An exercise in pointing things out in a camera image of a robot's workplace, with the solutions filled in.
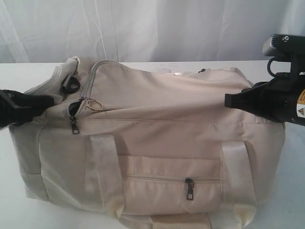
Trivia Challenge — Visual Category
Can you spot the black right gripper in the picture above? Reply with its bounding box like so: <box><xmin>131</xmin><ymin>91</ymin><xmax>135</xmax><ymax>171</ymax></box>
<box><xmin>224</xmin><ymin>73</ymin><xmax>305</xmax><ymax>124</ymax></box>

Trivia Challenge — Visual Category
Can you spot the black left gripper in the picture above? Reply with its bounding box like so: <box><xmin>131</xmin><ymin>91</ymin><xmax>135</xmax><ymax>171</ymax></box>
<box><xmin>0</xmin><ymin>90</ymin><xmax>55</xmax><ymax>126</ymax></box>

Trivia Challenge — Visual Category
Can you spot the beige duffel bag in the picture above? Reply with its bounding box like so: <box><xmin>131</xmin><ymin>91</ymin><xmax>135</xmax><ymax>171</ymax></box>
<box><xmin>10</xmin><ymin>57</ymin><xmax>285</xmax><ymax>229</ymax></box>

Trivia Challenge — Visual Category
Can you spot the white backdrop curtain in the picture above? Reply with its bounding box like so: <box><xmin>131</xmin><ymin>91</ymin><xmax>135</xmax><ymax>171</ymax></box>
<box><xmin>0</xmin><ymin>0</ymin><xmax>305</xmax><ymax>63</ymax></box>

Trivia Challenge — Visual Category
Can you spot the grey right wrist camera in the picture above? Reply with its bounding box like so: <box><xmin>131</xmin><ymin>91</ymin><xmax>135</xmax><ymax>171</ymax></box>
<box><xmin>262</xmin><ymin>34</ymin><xmax>305</xmax><ymax>57</ymax></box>

